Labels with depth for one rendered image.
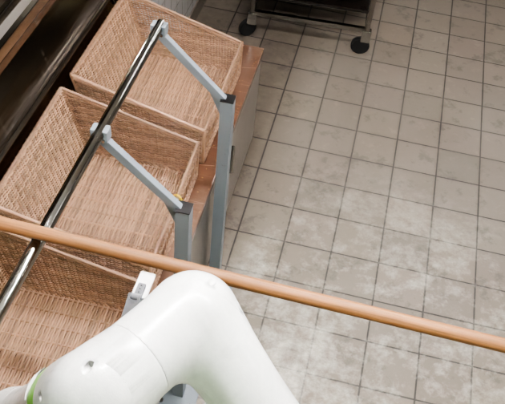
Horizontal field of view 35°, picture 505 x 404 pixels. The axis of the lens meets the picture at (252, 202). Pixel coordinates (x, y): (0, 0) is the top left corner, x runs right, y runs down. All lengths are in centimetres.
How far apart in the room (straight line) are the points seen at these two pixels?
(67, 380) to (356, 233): 255
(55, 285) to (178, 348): 139
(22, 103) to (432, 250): 183
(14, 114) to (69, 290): 53
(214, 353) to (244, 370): 5
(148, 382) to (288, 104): 309
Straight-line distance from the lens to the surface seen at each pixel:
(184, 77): 312
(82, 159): 192
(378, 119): 399
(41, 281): 237
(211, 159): 279
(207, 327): 102
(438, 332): 166
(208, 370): 103
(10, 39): 233
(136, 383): 97
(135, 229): 254
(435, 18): 483
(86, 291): 234
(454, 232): 354
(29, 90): 246
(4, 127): 235
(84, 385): 96
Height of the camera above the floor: 249
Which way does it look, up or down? 46 degrees down
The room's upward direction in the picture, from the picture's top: 7 degrees clockwise
